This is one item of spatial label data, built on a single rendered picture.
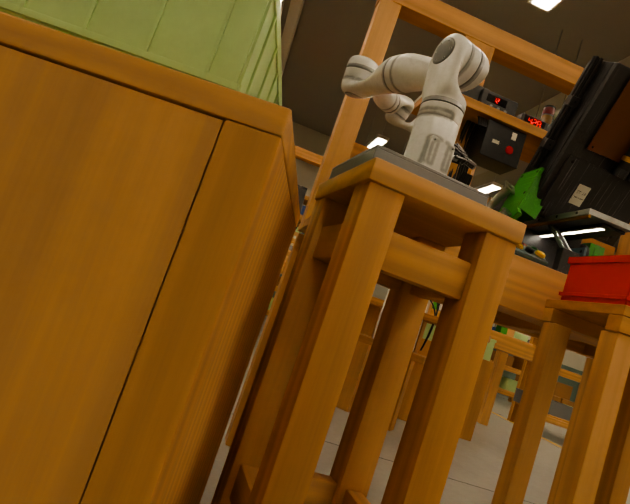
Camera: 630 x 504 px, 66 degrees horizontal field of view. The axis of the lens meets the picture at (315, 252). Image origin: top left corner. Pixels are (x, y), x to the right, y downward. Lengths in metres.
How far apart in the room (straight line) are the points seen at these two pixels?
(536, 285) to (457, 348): 0.63
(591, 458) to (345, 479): 0.51
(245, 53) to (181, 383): 0.41
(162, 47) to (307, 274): 0.54
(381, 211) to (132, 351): 0.45
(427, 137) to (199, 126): 0.55
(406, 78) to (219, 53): 0.66
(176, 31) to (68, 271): 0.32
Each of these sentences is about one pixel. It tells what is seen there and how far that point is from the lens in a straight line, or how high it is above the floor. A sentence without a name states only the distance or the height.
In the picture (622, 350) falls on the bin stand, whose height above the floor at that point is 0.71.
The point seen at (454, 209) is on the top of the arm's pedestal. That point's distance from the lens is 0.88.
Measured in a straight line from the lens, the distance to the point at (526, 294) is 1.48.
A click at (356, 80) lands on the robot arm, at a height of 1.21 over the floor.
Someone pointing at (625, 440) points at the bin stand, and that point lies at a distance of 1.55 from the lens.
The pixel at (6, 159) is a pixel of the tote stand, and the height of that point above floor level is 0.63.
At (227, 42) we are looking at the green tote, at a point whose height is 0.86.
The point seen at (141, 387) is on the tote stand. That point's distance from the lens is 0.58.
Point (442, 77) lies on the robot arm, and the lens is 1.08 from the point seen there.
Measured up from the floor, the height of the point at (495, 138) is 1.43.
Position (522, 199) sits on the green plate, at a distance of 1.77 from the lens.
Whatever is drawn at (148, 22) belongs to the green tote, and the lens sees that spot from 0.71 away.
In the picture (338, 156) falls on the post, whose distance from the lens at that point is 1.94.
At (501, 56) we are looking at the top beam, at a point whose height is 1.85.
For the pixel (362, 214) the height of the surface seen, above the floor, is 0.75.
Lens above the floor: 0.58
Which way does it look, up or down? 6 degrees up
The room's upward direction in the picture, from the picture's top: 19 degrees clockwise
